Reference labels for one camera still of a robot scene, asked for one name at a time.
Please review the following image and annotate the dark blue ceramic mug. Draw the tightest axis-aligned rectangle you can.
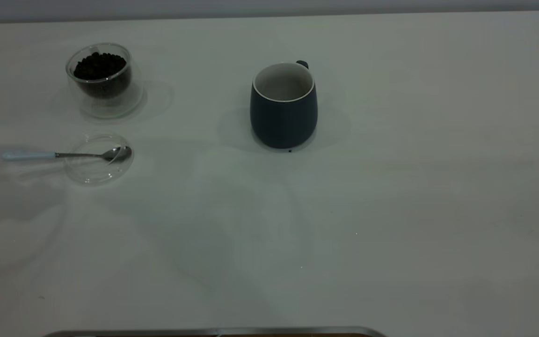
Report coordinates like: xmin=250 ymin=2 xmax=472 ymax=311
xmin=250 ymin=60 xmax=319 ymax=149

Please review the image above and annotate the metal spoon light blue handle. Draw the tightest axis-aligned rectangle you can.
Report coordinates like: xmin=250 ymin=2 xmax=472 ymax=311
xmin=1 ymin=146 xmax=132 ymax=164

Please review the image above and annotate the double-walled clear glass cup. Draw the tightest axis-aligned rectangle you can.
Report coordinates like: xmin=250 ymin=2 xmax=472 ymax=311
xmin=66 ymin=42 xmax=145 ymax=118

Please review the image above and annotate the dark coffee beans pile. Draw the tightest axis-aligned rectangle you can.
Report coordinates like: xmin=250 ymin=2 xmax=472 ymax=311
xmin=73 ymin=51 xmax=132 ymax=99

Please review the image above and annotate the clear round glass saucer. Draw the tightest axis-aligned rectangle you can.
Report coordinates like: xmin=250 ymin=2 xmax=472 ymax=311
xmin=64 ymin=134 xmax=135 ymax=185

